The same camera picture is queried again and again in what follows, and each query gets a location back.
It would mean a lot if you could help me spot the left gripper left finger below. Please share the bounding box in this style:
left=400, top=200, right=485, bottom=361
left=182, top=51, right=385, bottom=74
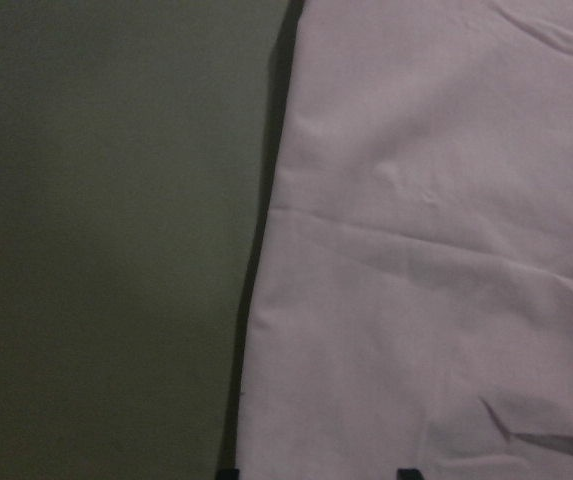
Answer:
left=216, top=468, right=240, bottom=480

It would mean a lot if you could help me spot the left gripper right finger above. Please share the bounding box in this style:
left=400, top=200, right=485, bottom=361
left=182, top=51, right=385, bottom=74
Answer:
left=396, top=468, right=420, bottom=480

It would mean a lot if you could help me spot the pink Snoopy t-shirt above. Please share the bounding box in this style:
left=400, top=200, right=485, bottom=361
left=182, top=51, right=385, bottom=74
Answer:
left=236, top=1, right=573, bottom=479

